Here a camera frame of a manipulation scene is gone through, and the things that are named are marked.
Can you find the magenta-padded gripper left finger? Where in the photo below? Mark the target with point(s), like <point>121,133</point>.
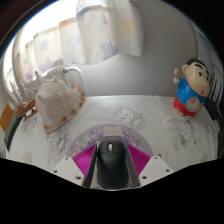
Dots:
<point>83,161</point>

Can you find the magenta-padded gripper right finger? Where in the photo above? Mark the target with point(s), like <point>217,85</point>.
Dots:
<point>140,161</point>

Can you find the black computer mouse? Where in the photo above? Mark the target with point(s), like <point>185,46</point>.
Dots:
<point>111,166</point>

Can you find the white printed tablecloth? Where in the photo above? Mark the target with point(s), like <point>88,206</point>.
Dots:
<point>160,133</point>

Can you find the large white conch shell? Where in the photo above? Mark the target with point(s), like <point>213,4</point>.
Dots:
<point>56,103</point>

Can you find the dark keyboard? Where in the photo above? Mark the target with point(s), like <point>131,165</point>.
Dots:
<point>10,133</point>

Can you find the wooden model sailing ship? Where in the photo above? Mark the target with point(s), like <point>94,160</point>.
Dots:
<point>23,106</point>

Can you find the cartoon boy clock figurine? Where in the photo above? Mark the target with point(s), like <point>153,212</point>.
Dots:
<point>191,90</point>

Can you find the orange brown board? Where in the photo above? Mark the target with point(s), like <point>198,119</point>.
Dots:
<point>5,117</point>

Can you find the white star print curtain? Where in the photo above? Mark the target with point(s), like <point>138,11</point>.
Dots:
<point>83,36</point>

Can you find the white metal tube rail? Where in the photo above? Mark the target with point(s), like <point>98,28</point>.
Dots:
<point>75,70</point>

